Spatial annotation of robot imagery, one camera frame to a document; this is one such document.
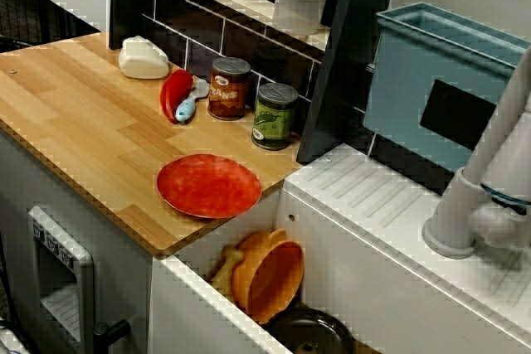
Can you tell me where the yellow toy chicken drumstick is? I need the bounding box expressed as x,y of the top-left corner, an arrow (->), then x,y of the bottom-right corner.
209,245 -> 245,295

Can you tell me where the blue plastic dish bin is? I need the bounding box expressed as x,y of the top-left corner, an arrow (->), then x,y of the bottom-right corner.
363,2 -> 531,172

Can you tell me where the black oven door handle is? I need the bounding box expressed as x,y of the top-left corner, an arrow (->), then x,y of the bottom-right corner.
93,319 -> 130,350

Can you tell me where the blue toy fish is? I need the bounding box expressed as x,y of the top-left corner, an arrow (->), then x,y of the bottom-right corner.
175,79 -> 211,124

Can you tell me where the brown beans toy can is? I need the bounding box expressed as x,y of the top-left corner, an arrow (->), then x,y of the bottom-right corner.
207,56 -> 251,121

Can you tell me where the white toy sink unit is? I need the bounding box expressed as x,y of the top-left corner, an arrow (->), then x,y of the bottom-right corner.
151,142 -> 531,354

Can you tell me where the green peas toy can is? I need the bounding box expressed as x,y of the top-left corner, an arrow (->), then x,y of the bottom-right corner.
251,83 -> 300,151

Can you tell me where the red toy chili pepper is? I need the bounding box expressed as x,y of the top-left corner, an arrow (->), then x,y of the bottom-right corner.
159,69 -> 195,124

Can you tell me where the large white-lidded plastic jar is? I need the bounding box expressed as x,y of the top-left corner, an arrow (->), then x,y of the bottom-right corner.
272,0 -> 334,36

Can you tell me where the grey toy oven door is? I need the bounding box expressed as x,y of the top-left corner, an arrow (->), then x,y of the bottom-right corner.
27,205 -> 95,347

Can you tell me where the black toy kitchen shelf unit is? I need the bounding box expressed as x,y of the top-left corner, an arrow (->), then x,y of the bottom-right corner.
108,0 -> 403,165

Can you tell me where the grey toy faucet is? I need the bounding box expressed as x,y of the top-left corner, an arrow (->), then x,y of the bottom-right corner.
422,45 -> 531,259

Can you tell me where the black pot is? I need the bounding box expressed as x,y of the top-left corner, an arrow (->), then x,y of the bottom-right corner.
267,308 -> 354,354

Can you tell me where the orange toy pot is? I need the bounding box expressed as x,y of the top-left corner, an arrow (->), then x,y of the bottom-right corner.
231,228 -> 305,326

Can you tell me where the red round plate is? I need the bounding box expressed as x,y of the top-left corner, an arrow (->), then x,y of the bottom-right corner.
156,153 -> 262,220

